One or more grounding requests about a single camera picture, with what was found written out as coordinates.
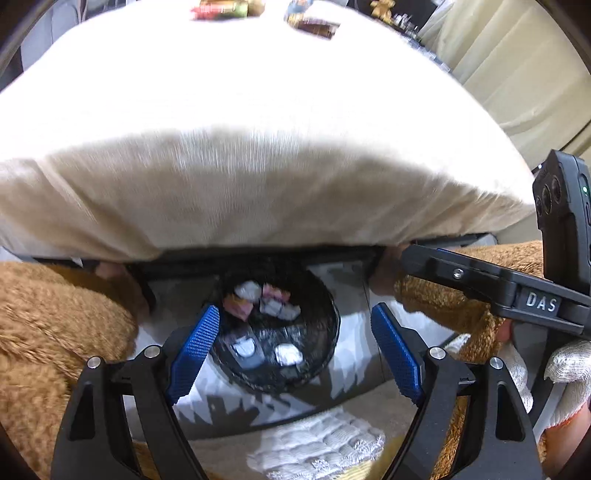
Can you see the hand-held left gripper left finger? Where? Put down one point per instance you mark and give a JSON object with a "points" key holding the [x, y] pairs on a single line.
{"points": [[198, 350]]}

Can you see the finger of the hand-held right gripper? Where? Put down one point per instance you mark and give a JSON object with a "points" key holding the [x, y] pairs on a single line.
{"points": [[455, 274], [450, 252]]}

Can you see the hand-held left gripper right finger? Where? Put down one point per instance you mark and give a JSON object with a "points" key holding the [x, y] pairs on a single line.
{"points": [[397, 355]]}

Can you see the grey white wrapper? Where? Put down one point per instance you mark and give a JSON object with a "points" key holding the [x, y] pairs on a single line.
{"points": [[243, 349]]}

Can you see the pink avocado print carton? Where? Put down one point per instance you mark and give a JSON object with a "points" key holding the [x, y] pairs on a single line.
{"points": [[235, 308]]}

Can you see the white plastic bag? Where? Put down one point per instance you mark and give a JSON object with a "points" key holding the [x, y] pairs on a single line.
{"points": [[247, 290]]}

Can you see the black lined trash bin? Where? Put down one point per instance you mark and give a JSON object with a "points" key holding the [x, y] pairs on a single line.
{"points": [[318, 325]]}

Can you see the white paper ball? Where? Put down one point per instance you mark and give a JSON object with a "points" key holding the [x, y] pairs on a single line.
{"points": [[287, 355]]}

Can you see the white printed plastic wrapper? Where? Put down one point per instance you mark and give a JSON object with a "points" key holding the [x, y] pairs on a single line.
{"points": [[282, 310]]}

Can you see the small pink box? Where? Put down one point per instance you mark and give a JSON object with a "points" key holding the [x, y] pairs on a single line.
{"points": [[273, 293]]}

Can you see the dark brown snack box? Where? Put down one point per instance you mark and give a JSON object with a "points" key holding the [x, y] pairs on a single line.
{"points": [[318, 26]]}

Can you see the brown paper bag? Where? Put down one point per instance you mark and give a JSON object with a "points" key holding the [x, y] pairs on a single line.
{"points": [[256, 6]]}

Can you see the person's right forearm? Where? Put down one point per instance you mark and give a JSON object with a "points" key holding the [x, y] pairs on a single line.
{"points": [[568, 443]]}

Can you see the person's right hand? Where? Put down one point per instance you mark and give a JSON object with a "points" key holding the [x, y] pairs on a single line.
{"points": [[570, 369]]}

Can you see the person's right fleece-clad leg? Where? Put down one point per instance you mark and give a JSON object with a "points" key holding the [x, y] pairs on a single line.
{"points": [[466, 332]]}

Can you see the white quilted mat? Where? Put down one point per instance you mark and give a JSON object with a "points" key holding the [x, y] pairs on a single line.
{"points": [[318, 445]]}

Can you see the cream curtain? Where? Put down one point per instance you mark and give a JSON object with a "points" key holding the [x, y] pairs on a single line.
{"points": [[531, 69]]}

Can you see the blue patterned cloth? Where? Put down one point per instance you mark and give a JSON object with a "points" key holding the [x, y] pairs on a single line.
{"points": [[429, 51]]}

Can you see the white tablecloth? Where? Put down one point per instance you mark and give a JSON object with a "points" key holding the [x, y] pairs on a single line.
{"points": [[277, 138]]}

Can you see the group of small bottles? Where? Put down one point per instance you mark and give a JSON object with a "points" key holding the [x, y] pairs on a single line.
{"points": [[408, 24]]}

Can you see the brown teddy bear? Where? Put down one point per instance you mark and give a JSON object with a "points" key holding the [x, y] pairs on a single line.
{"points": [[382, 9]]}

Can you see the blue yellow packet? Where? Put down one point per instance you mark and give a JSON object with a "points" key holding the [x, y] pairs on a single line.
{"points": [[298, 6]]}

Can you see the dark bed frame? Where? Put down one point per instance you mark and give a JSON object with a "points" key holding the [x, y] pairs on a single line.
{"points": [[184, 264]]}

